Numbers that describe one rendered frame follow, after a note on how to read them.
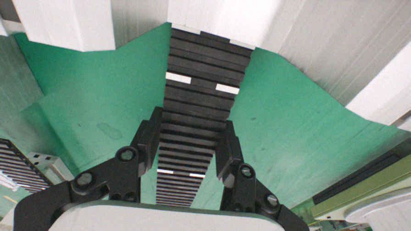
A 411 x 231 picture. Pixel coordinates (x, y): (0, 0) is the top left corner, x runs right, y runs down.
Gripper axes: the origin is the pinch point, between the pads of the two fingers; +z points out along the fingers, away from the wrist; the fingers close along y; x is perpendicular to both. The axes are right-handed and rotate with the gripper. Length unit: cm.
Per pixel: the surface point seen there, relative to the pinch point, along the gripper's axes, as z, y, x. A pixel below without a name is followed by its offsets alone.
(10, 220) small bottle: -1, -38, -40
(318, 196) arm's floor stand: 4.7, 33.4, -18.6
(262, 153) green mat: 3.2, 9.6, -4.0
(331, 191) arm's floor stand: 4.2, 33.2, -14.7
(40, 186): -0.3, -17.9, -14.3
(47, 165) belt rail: 1.8, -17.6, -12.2
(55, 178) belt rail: 1.1, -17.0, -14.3
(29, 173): -0.1, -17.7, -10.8
